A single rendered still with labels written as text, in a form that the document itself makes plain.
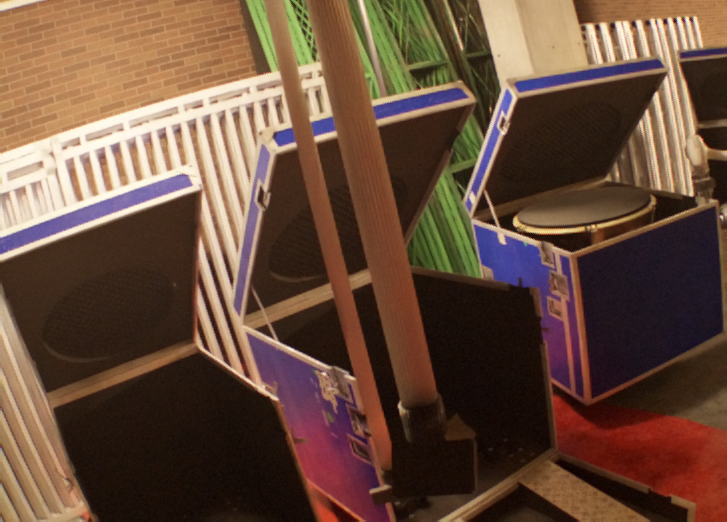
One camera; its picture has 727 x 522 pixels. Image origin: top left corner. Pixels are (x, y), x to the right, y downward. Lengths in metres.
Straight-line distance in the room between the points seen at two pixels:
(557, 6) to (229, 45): 2.54
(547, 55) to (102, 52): 3.16
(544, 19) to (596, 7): 4.50
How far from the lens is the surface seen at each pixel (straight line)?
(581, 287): 3.17
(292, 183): 2.48
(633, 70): 3.62
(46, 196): 3.73
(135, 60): 5.15
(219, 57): 5.39
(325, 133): 2.34
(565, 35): 4.76
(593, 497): 2.85
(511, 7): 4.45
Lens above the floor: 1.87
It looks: 13 degrees down
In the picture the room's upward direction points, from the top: 13 degrees counter-clockwise
